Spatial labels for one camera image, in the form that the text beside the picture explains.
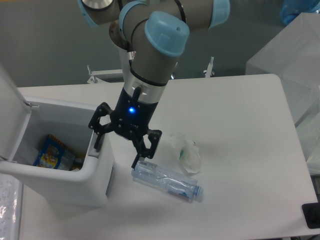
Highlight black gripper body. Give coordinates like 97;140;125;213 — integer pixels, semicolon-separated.
110;87;158;140

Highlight white push-button trash can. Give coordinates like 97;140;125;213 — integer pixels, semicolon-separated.
0;69;115;207

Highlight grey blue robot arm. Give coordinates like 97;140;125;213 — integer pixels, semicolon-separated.
78;0;231;160

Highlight crumpled clear plastic wrapper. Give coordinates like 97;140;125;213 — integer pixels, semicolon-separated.
168;133;202;175

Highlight crushed clear plastic bottle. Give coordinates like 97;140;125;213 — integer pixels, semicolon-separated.
131;160;204;202

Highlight colourful snack packet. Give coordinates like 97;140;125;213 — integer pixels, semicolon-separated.
32;134;69;169

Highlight bubble wrap sheet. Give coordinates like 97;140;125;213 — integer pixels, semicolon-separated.
0;173;23;240

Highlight translucent plastic covered box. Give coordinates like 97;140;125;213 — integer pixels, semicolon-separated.
245;13;320;160

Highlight black device at table edge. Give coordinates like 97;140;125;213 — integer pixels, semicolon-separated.
302;202;320;229

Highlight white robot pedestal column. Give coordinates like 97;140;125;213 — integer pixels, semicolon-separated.
118;48;133;82

